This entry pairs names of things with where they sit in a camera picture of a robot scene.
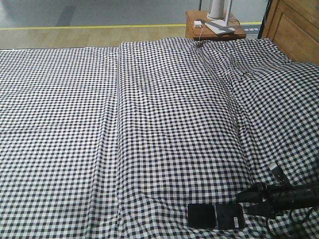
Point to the checkered bed sheet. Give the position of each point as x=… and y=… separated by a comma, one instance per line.
x=58, y=143

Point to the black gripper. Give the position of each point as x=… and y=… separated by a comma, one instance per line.
x=278, y=199

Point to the checkered duvet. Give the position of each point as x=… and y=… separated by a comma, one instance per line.
x=180, y=137

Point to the black foldable smartphone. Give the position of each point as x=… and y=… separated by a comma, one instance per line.
x=215, y=216

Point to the white charger adapter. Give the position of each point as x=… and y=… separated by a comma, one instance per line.
x=197, y=24

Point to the wooden headboard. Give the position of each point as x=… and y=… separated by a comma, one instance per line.
x=293, y=25

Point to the checkered pillow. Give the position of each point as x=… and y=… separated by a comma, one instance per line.
x=280, y=107

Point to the white cylindrical humidifier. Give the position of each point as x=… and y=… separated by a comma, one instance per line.
x=216, y=9

